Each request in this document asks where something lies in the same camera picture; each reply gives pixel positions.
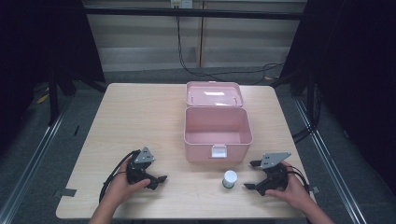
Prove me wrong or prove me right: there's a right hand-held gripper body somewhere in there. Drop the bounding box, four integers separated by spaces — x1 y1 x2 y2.
259 151 292 197

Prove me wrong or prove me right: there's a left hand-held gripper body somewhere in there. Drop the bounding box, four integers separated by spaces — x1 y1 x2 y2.
125 147 156 185

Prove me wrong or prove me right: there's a small white round jar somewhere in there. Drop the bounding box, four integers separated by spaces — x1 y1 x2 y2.
221 169 239 189

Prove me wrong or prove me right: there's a pink plastic storage box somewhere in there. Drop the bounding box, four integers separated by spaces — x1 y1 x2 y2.
183 80 254 164

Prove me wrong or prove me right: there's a person's right hand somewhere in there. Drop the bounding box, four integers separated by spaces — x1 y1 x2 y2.
264 161 314 212

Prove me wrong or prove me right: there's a person's left hand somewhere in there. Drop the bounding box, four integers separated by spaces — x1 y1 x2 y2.
106 157 152 209

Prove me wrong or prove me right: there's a black metal stand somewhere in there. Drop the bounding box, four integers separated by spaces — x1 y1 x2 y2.
47 73 61 127

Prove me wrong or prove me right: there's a yellow floor tape piece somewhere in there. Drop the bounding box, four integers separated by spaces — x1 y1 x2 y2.
35 92 50 105

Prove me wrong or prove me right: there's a black curtain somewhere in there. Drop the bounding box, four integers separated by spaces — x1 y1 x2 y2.
0 0 106 157
270 0 396 195

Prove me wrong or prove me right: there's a black horizontal metal bar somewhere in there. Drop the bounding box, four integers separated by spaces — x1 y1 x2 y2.
83 7 305 21

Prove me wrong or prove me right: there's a right hand-held gripper cable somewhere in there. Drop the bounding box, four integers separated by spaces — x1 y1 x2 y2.
285 165 311 194

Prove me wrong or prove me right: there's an aluminium floor rail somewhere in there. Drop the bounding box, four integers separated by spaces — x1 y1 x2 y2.
0 92 74 224
292 97 367 224

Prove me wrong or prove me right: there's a bundle of black cables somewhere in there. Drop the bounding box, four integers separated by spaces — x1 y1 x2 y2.
290 82 323 145

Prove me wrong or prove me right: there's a long black power cable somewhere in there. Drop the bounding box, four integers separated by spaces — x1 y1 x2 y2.
175 5 286 86

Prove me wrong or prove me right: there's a white wall power outlet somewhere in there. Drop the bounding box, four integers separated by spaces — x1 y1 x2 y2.
170 0 194 9

